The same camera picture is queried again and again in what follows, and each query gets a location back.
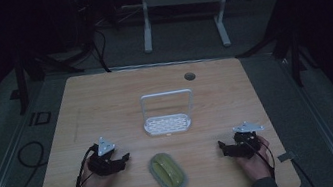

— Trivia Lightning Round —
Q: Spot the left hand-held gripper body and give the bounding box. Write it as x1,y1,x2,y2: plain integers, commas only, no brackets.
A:
84,134,125,179

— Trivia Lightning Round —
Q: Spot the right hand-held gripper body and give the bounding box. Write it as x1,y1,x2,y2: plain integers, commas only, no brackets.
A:
230,118,270,161

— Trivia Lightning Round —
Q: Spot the person's left hand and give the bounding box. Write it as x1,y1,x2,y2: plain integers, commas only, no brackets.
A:
76,162,118,187

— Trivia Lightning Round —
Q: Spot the person's right hand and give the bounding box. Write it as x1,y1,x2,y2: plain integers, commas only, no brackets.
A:
232,134,276,185

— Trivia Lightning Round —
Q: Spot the green oval soap dish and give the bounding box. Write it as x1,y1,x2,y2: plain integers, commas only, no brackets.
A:
146,149,190,187

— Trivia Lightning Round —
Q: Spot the round table grommet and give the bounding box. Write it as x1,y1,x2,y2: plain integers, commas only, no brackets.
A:
183,71,197,83

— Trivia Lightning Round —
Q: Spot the black metal stand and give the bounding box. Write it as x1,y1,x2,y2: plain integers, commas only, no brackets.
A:
10,40,90,116
226,0,323,98

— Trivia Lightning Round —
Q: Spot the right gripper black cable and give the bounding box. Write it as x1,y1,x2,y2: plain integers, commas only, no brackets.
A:
252,137,279,182

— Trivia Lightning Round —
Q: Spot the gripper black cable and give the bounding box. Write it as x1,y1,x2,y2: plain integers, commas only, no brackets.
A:
252,137,279,182
66,144,105,187

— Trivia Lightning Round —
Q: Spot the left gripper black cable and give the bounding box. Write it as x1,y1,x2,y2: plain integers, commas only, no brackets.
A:
66,144,105,187

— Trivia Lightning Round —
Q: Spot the white rack with handle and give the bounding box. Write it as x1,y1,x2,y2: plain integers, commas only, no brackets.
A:
138,86,200,139

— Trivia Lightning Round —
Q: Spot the black hanging cable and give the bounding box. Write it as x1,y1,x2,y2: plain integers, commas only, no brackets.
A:
89,26,113,75

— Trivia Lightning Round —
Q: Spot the white metal stand frame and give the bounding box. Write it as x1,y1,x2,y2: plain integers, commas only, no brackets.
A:
136,0,244,61

